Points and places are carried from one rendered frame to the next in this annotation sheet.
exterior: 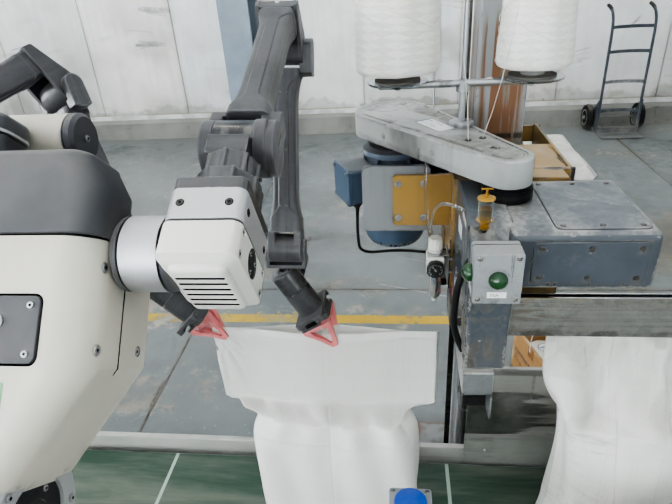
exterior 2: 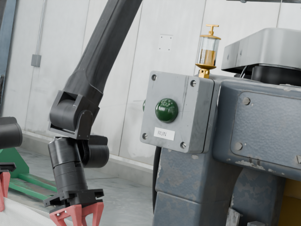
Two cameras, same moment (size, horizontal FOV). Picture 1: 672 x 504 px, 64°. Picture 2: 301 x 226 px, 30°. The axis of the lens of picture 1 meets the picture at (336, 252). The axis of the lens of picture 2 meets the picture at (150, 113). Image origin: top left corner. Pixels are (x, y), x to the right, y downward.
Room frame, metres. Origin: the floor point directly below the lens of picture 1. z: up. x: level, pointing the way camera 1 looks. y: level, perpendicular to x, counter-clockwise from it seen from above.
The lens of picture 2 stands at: (0.11, -0.57, 1.31)
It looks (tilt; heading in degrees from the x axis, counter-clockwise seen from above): 3 degrees down; 30
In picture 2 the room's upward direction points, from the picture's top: 9 degrees clockwise
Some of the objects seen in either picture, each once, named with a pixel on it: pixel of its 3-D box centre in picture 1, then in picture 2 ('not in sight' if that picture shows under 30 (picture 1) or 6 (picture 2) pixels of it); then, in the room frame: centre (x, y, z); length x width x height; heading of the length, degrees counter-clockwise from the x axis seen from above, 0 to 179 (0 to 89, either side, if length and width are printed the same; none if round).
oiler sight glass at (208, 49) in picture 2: (485, 208); (208, 51); (0.79, -0.25, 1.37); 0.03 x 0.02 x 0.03; 82
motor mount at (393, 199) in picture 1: (423, 195); not in sight; (1.17, -0.21, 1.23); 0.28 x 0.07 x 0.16; 82
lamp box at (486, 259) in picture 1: (495, 272); (178, 111); (0.73, -0.25, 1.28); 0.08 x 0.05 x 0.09; 82
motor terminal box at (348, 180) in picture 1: (355, 185); not in sight; (1.23, -0.06, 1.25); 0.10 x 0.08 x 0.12; 17
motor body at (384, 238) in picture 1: (394, 193); not in sight; (1.26, -0.16, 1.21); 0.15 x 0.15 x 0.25
